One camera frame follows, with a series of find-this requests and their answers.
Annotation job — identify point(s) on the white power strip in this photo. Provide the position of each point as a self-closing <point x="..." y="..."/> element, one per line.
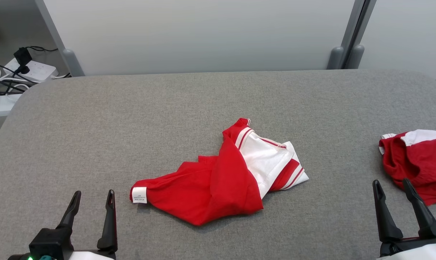
<point x="41" y="70"/>

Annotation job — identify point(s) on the red shorts with white hem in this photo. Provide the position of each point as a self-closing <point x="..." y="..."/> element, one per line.
<point x="420" y="166"/>

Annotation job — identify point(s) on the white flat base plate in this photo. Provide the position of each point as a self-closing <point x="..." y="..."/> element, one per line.
<point x="1" y="106"/>

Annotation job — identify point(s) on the black power adapter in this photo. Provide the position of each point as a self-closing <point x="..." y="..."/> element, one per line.
<point x="22" y="56"/>

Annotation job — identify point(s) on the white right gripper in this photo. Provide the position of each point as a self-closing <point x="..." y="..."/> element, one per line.
<point x="413" y="251"/>

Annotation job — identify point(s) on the teal left camera connector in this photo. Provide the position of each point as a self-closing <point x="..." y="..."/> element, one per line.
<point x="46" y="258"/>

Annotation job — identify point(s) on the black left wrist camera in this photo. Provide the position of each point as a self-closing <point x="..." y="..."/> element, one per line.
<point x="50" y="242"/>

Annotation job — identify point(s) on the dark grey partition post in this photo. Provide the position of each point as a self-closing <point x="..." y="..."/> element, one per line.
<point x="356" y="57"/>

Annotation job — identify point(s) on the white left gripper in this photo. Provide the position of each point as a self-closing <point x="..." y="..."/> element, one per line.
<point x="91" y="256"/>

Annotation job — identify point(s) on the red jersey with white sleeves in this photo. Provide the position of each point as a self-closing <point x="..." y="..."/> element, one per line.
<point x="210" y="187"/>

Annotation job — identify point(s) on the white partition panel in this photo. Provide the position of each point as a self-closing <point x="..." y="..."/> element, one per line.
<point x="409" y="36"/>
<point x="203" y="32"/>

